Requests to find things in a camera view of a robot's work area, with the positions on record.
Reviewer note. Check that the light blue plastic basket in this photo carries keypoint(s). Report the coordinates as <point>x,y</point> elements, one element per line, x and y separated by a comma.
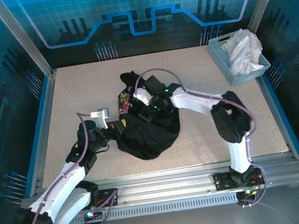
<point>217,52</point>

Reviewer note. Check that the aluminium table side rail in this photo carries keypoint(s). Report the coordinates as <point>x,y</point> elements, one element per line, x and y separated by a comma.
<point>43,127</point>
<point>267,95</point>

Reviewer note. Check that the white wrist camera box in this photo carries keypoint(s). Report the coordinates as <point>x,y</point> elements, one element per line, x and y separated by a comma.
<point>141,95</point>
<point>100,116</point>

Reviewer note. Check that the aluminium frame post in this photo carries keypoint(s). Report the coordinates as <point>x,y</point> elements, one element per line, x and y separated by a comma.
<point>262,1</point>
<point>22,38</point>

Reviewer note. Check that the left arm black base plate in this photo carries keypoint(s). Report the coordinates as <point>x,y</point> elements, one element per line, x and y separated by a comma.
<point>105,192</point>

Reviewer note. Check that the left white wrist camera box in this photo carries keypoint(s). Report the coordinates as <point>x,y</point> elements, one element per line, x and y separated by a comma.
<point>100,116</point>

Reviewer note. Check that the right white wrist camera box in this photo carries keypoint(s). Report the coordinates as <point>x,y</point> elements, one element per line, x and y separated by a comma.
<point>141,95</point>

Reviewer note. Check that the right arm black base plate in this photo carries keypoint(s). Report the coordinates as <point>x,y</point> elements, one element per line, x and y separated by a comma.
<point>222,182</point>

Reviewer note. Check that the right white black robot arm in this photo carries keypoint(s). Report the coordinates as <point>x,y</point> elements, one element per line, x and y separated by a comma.
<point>193,103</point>

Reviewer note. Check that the black t-shirt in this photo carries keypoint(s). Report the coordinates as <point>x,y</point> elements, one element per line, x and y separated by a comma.
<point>153,139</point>

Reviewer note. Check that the white crumpled t-shirt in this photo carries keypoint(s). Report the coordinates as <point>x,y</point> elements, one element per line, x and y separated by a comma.
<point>244,51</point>

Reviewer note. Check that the aluminium mounting rail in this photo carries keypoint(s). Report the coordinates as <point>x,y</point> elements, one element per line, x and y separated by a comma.
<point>162,185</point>

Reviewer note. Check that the small LED controller board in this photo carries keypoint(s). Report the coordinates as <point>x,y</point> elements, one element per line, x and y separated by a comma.
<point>91,214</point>
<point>247,193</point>

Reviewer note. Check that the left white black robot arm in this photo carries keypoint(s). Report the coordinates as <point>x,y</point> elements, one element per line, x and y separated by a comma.
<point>62,185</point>

